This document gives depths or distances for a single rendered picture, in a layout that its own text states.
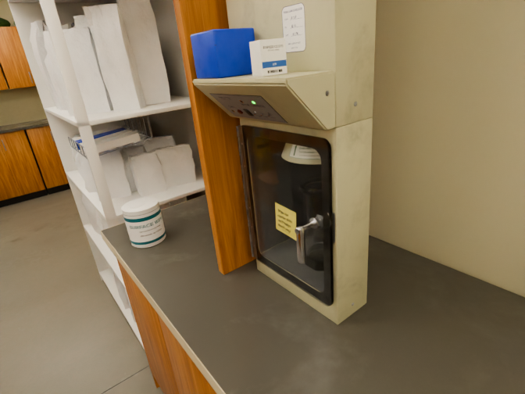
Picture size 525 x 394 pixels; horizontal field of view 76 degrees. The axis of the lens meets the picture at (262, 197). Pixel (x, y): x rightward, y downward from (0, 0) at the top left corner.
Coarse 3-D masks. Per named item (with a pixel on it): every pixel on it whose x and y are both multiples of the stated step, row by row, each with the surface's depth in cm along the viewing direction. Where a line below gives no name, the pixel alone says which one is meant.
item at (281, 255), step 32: (256, 128) 80; (256, 160) 84; (288, 160) 74; (320, 160) 66; (256, 192) 89; (288, 192) 78; (320, 192) 69; (256, 224) 94; (320, 224) 72; (288, 256) 86; (320, 256) 76; (320, 288) 79
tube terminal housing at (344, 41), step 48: (240, 0) 72; (288, 0) 62; (336, 0) 54; (336, 48) 57; (336, 96) 60; (336, 144) 63; (336, 192) 67; (336, 240) 72; (288, 288) 93; (336, 288) 77
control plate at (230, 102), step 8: (216, 96) 75; (224, 96) 72; (232, 96) 70; (240, 96) 68; (248, 96) 65; (256, 96) 63; (224, 104) 78; (232, 104) 75; (240, 104) 72; (248, 104) 69; (256, 104) 67; (264, 104) 65; (232, 112) 80; (256, 112) 71; (264, 112) 69; (272, 112) 66; (272, 120) 71; (280, 120) 68
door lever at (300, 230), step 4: (312, 220) 73; (316, 220) 72; (308, 224) 72; (312, 224) 73; (316, 224) 73; (296, 228) 71; (300, 228) 70; (304, 228) 71; (308, 228) 72; (296, 232) 71; (300, 232) 71; (304, 232) 71; (296, 236) 72; (300, 236) 71; (304, 236) 72; (300, 240) 71; (304, 240) 72; (300, 244) 72; (304, 244) 72; (300, 248) 72; (304, 248) 72; (300, 252) 73; (304, 252) 73; (300, 256) 73; (304, 256) 73; (300, 260) 73; (304, 260) 74
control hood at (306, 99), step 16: (208, 80) 71; (224, 80) 66; (240, 80) 62; (256, 80) 58; (272, 80) 55; (288, 80) 53; (304, 80) 55; (320, 80) 57; (208, 96) 79; (272, 96) 60; (288, 96) 56; (304, 96) 56; (320, 96) 58; (288, 112) 62; (304, 112) 58; (320, 112) 59; (320, 128) 61
